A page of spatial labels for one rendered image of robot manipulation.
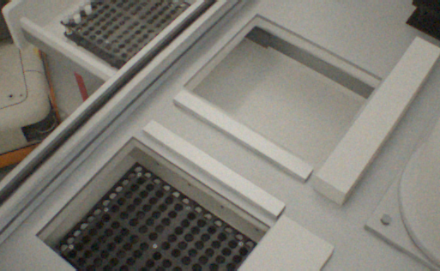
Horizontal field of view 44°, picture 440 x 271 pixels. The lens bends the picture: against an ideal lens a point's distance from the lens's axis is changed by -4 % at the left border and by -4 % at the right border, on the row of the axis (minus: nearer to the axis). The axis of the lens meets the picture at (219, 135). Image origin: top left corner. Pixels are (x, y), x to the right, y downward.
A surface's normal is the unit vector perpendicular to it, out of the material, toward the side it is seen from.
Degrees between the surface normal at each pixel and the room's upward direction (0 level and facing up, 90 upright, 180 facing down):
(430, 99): 0
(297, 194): 0
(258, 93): 0
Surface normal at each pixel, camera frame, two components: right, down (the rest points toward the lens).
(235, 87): -0.01, -0.56
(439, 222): -0.86, 0.43
